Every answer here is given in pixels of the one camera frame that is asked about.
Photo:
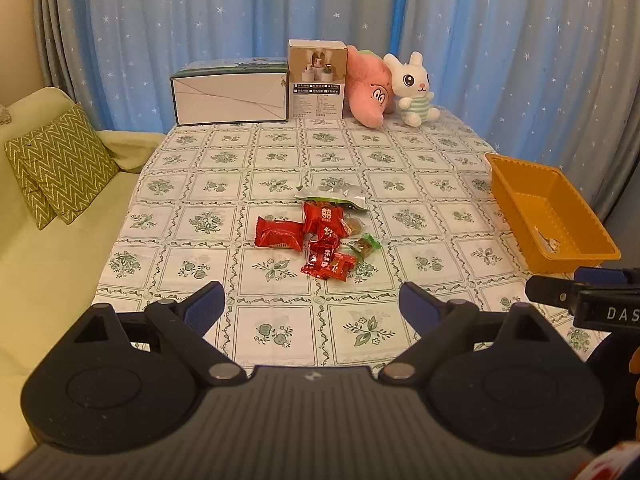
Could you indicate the red white printed cloth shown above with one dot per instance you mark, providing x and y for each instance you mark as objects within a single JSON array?
[{"x": 617, "y": 465}]

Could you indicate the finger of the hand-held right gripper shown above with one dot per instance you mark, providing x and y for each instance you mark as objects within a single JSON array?
[
  {"x": 600, "y": 276},
  {"x": 550, "y": 291}
]

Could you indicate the large red snack packet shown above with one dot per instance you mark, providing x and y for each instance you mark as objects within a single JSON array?
[{"x": 278, "y": 233}]

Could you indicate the orange plastic basket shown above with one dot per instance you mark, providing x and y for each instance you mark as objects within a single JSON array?
[{"x": 545, "y": 210}]

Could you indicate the small red candy packet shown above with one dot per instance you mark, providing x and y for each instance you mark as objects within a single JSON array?
[
  {"x": 332, "y": 267},
  {"x": 322, "y": 252},
  {"x": 328, "y": 233}
]

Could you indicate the tall beige product box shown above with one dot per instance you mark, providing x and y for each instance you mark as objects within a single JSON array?
[{"x": 318, "y": 82}]

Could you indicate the light green sofa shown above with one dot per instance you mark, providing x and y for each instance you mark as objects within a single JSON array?
[{"x": 55, "y": 270}]

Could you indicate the red packet with white symbol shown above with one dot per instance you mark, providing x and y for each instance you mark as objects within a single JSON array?
[{"x": 324, "y": 216}]

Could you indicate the brown candy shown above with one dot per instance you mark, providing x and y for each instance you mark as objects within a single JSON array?
[{"x": 354, "y": 226}]

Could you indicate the blue star curtain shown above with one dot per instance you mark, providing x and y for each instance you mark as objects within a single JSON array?
[
  {"x": 525, "y": 60},
  {"x": 200, "y": 10}
]

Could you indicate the green zigzag cushion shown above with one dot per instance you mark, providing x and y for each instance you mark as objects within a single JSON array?
[
  {"x": 32, "y": 205},
  {"x": 62, "y": 160}
]

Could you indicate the green candy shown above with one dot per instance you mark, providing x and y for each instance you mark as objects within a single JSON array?
[{"x": 366, "y": 245}]

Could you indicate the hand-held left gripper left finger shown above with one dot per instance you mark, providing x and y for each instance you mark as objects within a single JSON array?
[{"x": 206, "y": 306}]

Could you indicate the pink plush toy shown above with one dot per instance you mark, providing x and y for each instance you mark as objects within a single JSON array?
[{"x": 369, "y": 87}]

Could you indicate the green floral tablecloth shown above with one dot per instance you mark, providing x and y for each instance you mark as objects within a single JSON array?
[{"x": 280, "y": 170}]

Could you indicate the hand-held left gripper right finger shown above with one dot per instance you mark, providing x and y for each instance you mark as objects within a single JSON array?
[{"x": 416, "y": 306}]

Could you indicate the wide white cardboard box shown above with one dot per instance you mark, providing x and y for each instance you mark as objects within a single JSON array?
[{"x": 230, "y": 92}]

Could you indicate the white bunny plush toy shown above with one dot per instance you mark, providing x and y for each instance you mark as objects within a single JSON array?
[{"x": 412, "y": 85}]

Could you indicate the silver green snack packet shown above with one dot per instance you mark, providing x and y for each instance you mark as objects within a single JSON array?
[{"x": 332, "y": 195}]

